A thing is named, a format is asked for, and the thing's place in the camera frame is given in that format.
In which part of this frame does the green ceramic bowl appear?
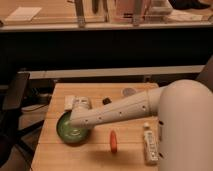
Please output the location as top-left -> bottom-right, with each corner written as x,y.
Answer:
56,111 -> 90,144

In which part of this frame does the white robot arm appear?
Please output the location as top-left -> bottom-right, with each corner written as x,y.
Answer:
70,79 -> 213,171

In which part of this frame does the black rectangular remote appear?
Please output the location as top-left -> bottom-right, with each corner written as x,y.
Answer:
102,97 -> 112,105

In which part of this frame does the white paper cup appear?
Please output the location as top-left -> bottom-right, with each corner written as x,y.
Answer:
122,88 -> 136,97

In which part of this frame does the white rectangular block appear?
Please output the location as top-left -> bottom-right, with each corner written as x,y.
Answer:
64,95 -> 75,111

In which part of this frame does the long wooden shelf board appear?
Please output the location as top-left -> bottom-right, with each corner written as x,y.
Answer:
18,65 -> 205,80

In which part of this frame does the white plastic bottle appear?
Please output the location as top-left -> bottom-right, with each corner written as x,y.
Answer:
143,122 -> 158,165

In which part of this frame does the black office chair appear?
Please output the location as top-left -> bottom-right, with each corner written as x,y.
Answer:
0,73 -> 44,168

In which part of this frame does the white paper sheet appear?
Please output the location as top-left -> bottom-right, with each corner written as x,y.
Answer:
6,7 -> 41,22

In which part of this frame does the metal frame post left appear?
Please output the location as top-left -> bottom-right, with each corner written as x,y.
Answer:
74,0 -> 86,28

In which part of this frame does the metal frame post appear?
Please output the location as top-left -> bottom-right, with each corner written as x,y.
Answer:
132,0 -> 143,27
74,0 -> 86,28

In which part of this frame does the metal frame post right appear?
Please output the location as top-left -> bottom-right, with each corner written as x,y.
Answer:
132,0 -> 143,27

